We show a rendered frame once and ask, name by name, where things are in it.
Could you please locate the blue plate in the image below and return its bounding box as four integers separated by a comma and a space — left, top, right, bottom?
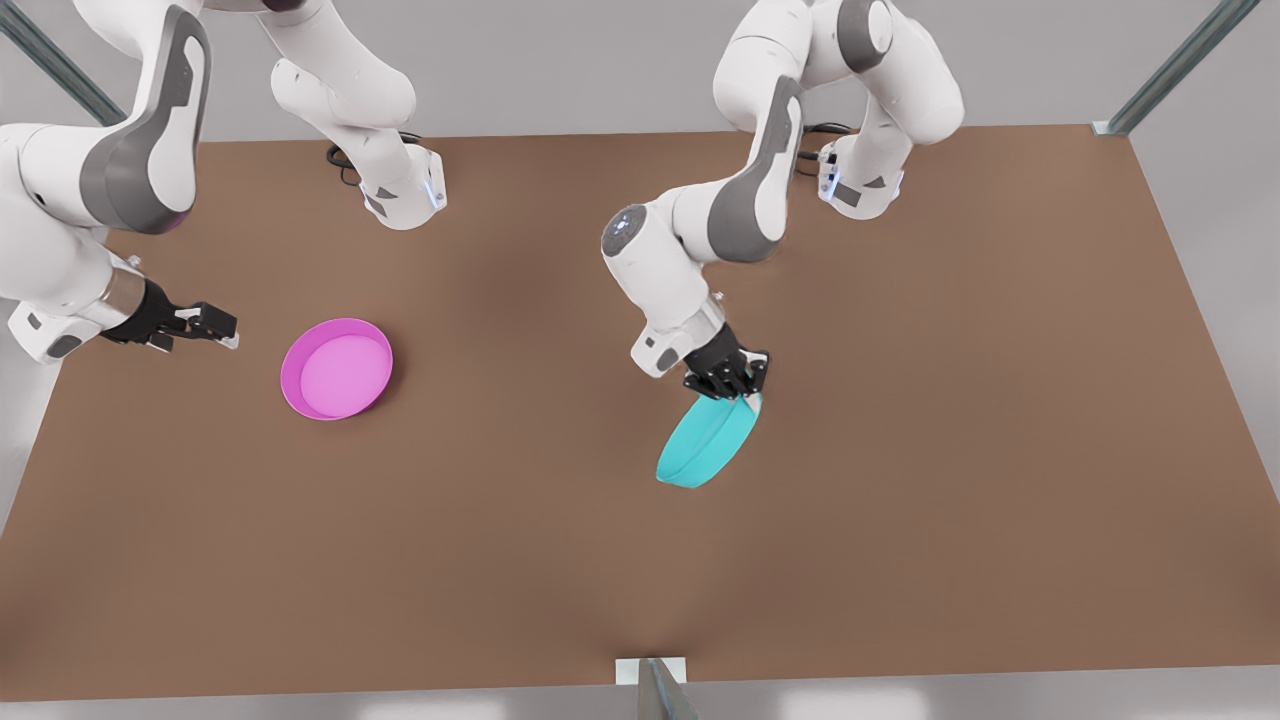
655, 391, 764, 490

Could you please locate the silver frame post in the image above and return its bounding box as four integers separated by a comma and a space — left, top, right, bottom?
1092, 0, 1264, 137
614, 656, 702, 720
0, 0, 127, 128

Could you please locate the pink plate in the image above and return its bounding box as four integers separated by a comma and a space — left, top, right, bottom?
280, 317, 395, 422

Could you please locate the black cable loop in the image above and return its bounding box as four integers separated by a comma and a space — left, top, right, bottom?
794, 121, 853, 178
325, 131, 425, 188

